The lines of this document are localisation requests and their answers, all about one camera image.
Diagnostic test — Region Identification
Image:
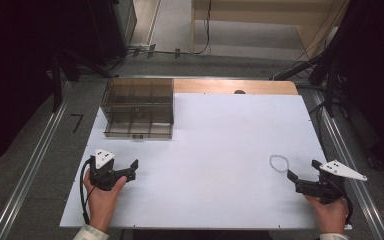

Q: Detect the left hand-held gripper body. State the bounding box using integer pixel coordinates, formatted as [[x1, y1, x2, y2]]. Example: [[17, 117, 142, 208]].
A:
[[89, 148, 129, 192]]

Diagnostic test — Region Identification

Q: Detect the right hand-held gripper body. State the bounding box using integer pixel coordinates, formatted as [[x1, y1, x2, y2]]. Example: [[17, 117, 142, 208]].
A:
[[294, 160, 369, 205]]

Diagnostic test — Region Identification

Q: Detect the black curtain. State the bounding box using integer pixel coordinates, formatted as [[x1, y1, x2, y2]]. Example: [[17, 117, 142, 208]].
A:
[[308, 0, 384, 176], [0, 0, 128, 173]]

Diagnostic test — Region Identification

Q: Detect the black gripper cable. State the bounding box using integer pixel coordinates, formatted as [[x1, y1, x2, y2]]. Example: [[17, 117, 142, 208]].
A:
[[341, 195, 354, 226], [79, 157, 96, 225]]

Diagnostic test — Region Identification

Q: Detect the power strip with plugs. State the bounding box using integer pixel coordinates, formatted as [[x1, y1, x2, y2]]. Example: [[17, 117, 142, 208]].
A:
[[126, 43, 183, 60]]

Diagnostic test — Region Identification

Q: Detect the long aluminium floor rail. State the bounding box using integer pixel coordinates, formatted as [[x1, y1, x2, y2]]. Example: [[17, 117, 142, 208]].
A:
[[311, 90, 384, 240], [0, 80, 75, 240]]

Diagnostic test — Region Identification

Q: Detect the transparent brown drawer box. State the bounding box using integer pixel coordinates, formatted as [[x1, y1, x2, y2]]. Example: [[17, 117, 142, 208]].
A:
[[100, 77, 175, 140]]

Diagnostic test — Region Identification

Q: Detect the white table cover board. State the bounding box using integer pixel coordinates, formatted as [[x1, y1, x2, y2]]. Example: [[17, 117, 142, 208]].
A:
[[59, 92, 354, 231]]

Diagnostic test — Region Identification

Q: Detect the black hanging cable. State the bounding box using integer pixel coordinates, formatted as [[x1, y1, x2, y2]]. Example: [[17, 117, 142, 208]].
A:
[[193, 0, 213, 56]]

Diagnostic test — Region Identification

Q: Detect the black cable beside table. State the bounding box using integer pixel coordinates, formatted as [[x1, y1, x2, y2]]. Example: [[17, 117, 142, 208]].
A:
[[314, 102, 328, 149]]

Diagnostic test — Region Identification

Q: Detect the beige wooden shelf unit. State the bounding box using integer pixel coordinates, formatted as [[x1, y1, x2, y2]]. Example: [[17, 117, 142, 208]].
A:
[[190, 0, 349, 62]]

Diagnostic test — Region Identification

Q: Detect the person's right hand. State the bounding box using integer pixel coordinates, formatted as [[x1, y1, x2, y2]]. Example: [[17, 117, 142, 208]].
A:
[[304, 195, 348, 235]]

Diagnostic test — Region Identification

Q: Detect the person's left hand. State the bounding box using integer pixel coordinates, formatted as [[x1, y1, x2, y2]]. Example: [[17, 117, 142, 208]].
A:
[[83, 169, 128, 232]]

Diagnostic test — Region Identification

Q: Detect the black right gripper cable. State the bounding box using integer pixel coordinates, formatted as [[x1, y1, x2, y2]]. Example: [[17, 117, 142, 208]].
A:
[[341, 195, 354, 226]]

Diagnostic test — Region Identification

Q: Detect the black metal stand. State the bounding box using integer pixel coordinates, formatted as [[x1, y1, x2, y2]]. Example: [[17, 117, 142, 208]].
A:
[[269, 49, 348, 118]]

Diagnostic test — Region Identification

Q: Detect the grey cabinet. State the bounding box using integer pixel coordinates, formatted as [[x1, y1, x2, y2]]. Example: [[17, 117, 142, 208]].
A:
[[111, 0, 138, 54]]

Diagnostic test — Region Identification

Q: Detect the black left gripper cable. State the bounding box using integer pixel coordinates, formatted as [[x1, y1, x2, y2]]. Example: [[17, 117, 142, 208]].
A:
[[79, 157, 96, 225]]

